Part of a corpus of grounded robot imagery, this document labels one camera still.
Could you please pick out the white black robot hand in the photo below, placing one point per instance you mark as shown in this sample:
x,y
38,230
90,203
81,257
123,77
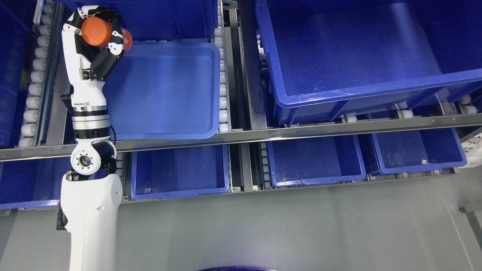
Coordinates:
x,y
88,66

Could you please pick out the orange cylindrical capacitor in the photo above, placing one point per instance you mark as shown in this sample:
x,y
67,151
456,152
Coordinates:
x,y
97,32

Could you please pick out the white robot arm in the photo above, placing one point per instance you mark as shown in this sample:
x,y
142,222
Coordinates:
x,y
91,192

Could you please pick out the white roller track left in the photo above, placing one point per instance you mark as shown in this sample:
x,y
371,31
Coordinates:
x,y
31,123

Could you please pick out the white roller track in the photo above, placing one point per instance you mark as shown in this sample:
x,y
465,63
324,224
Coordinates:
x,y
218,41
31,123

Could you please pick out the shallow blue plastic tray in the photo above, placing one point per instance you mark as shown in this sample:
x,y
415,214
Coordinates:
x,y
165,90

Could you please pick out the blue bin upper middle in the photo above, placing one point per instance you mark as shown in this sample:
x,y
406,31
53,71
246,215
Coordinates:
x,y
161,20

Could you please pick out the blue bin far left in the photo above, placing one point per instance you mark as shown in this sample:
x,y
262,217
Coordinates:
x,y
16,21

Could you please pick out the blue bin lower middle left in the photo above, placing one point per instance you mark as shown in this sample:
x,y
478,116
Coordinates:
x,y
180,173

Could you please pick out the white roller track middle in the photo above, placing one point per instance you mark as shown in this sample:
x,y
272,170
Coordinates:
x,y
218,41

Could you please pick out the large blue bin upper right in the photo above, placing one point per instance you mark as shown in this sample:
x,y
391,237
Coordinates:
x,y
331,58

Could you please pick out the blue bin lower right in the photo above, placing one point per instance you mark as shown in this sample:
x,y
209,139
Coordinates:
x,y
411,151

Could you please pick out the white sign blue characters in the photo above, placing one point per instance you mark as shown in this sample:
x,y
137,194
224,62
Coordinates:
x,y
473,151

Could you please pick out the metal shelf front rail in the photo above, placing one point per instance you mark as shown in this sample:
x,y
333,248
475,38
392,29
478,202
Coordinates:
x,y
324,130

